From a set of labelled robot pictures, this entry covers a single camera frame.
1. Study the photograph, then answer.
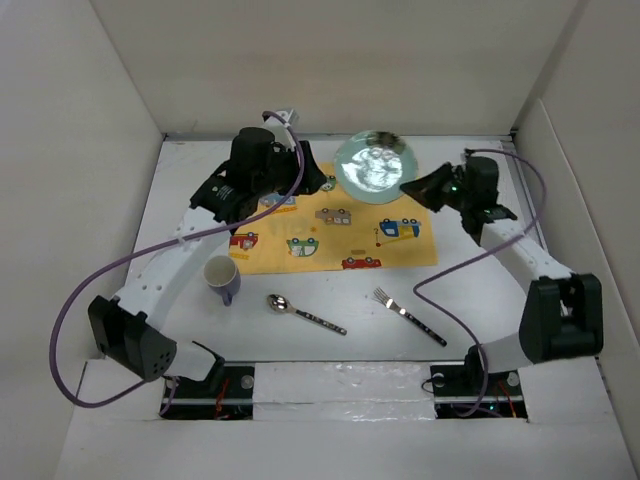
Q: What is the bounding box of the metal spoon patterned handle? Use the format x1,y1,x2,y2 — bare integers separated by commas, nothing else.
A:
266,294,347,336

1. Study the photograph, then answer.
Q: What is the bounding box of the metal fork patterned handle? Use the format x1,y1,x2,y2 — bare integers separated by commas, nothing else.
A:
373,288,448,347

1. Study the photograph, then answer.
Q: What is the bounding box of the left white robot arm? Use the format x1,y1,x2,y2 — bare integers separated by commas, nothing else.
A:
88,109,324,397

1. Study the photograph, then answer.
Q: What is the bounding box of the yellow car-print placemat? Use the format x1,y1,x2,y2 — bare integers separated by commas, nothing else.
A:
229,163,438,275

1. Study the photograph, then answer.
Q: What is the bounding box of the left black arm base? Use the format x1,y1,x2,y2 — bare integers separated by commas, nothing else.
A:
159,342,256,421

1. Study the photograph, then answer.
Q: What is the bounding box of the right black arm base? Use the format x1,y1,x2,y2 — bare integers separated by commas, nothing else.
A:
421,347,528,420

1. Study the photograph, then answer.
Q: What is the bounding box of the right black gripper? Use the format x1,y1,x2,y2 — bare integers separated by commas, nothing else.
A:
401,161,474,213

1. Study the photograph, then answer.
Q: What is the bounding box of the light green ceramic plate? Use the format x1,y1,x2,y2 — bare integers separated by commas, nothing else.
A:
334,130,418,205

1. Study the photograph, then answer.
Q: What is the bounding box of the purple ceramic mug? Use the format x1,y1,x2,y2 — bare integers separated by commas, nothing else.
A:
203,256,241,307

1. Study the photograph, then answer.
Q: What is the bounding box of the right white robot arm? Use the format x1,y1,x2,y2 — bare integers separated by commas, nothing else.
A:
400,149,604,394

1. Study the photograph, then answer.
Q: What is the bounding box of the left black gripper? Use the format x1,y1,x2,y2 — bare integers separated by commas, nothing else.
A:
252,141,324,199

